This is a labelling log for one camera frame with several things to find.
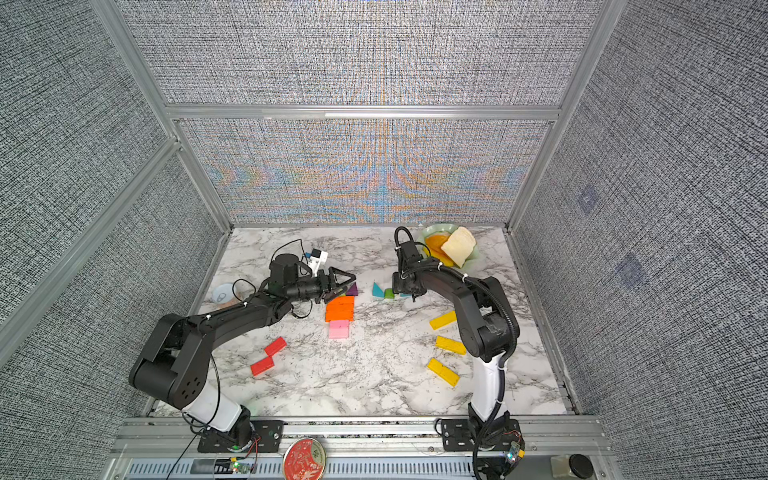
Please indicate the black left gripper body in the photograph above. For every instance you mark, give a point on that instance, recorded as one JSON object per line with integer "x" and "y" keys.
{"x": 309, "y": 288}

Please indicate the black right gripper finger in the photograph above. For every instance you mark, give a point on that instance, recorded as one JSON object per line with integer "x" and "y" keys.
{"x": 403, "y": 238}
{"x": 399, "y": 284}

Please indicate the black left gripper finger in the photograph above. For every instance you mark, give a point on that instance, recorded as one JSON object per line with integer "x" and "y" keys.
{"x": 337, "y": 291}
{"x": 339, "y": 279}

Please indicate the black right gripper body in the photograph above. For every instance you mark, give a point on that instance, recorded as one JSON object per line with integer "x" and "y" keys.
{"x": 405, "y": 275}

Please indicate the orange rectangle block top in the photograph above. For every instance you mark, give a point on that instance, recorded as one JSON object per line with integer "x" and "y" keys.
{"x": 343, "y": 300}

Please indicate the orange rectangle block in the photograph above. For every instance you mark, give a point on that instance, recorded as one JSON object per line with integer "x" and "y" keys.
{"x": 343, "y": 300}
{"x": 340, "y": 309}

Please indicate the orange rectangle block diagonal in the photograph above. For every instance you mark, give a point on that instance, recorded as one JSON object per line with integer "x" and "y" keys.
{"x": 340, "y": 317}

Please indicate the yellow rectangle block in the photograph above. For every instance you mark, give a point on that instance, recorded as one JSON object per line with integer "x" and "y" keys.
{"x": 443, "y": 372}
{"x": 443, "y": 320}
{"x": 450, "y": 345}

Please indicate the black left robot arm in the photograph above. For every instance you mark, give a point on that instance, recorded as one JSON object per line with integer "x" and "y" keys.
{"x": 174, "y": 362}

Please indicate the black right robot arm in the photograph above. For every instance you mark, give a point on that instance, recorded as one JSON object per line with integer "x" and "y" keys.
{"x": 486, "y": 323}

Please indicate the orange round food toy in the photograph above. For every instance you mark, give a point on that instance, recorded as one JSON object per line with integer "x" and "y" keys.
{"x": 435, "y": 241}

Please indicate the beige bread slice toy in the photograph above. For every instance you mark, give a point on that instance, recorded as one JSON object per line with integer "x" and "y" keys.
{"x": 459, "y": 246}

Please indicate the red rectangle block upper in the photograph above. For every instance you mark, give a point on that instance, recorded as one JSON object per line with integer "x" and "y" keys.
{"x": 275, "y": 347}

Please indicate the red rectangle block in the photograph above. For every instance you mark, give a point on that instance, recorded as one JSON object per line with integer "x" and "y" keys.
{"x": 275, "y": 347}
{"x": 262, "y": 366}

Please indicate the white round object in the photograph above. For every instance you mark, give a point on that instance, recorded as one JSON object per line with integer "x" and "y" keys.
{"x": 223, "y": 294}

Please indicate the red rectangle block lower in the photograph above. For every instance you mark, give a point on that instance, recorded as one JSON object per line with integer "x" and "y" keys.
{"x": 262, "y": 366}

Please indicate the red round tin lid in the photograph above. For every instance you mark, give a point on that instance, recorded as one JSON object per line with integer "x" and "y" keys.
{"x": 305, "y": 459}

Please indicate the black knob on box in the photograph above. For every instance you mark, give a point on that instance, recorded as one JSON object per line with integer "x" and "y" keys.
{"x": 573, "y": 466}

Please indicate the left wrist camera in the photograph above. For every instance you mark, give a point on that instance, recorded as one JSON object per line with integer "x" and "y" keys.
{"x": 315, "y": 260}

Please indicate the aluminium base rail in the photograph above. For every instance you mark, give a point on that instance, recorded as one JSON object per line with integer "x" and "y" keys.
{"x": 366, "y": 447}

